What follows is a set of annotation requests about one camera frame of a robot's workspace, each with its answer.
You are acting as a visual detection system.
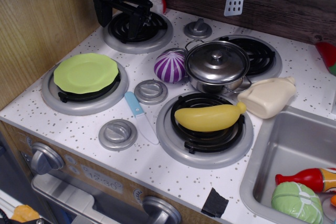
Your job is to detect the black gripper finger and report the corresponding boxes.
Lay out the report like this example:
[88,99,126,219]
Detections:
[93,0,112,27]
[122,13,152,42]

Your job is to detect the green plastic plate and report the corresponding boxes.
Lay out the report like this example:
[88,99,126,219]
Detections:
[54,53,119,94]

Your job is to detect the yellow toy banana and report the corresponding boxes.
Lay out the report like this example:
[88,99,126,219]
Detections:
[174,102,247,132]

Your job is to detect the back left stove burner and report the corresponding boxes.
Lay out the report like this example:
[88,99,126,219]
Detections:
[103,13,173,54]

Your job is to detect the stove burner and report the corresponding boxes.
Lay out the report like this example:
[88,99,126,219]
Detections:
[156,92,254,169]
[215,35,282,83]
[41,63,129,116]
[103,13,173,54]

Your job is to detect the red white toy mushroom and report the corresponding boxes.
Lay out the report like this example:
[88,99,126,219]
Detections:
[149,0,166,14]

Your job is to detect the purple striped toy onion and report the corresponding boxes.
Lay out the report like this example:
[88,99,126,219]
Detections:
[154,48,186,83]

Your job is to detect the grey back stove knob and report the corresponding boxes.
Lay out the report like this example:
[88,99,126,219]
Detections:
[184,18,213,39]

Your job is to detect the grey stove knob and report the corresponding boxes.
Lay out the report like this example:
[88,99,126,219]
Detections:
[184,18,213,39]
[98,119,138,151]
[134,80,168,105]

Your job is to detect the grey middle stove knob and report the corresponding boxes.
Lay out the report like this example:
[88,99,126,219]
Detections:
[134,80,168,105]

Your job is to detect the front left stove burner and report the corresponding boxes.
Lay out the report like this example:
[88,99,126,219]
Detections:
[41,63,129,116]

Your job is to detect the steel pot with lid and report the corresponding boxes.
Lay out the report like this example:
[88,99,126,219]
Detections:
[184,40,252,94]

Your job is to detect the hanging metal spatula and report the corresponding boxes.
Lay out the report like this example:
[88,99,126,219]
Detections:
[224,0,244,17]

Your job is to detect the grey front stove knob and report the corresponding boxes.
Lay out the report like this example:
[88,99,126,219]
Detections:
[98,119,138,151]

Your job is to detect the back right stove burner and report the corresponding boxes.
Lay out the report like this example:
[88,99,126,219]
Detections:
[215,35,282,83]

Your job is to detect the cream toy bottle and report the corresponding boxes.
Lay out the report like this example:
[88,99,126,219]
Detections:
[237,77,296,119]

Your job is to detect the front right stove burner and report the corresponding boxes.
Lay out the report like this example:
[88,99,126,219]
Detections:
[156,92,254,169]

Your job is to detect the left oven dial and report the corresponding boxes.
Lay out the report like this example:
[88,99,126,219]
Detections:
[31,143,65,175]

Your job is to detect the oven dial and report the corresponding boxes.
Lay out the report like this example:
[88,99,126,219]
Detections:
[31,143,65,175]
[142,196,182,224]

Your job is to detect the right oven dial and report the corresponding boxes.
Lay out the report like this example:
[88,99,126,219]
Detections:
[142,196,182,224]

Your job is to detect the red green toy pepper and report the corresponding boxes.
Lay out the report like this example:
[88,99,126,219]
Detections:
[315,42,336,76]

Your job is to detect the metal sink basin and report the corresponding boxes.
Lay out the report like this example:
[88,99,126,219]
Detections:
[239,106,335,223]

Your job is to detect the black tape piece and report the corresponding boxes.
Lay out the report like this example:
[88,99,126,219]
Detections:
[201,188,229,218]

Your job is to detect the yellow object bottom left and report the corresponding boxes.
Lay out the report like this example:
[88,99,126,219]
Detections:
[11,205,40,223]

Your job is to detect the green toy cabbage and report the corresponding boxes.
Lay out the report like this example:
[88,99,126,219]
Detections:
[271,182,323,223]

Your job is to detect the red toy ketchup bottle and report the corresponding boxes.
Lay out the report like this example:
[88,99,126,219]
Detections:
[275,168,335,193]

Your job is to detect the orange toy in sink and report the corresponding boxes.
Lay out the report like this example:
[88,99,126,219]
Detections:
[330,195,336,207]

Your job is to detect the blue handled toy knife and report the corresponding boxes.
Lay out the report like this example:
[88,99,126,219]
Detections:
[124,91,159,145]

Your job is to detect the grey oven door handle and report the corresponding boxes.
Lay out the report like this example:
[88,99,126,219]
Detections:
[31,174,147,223]

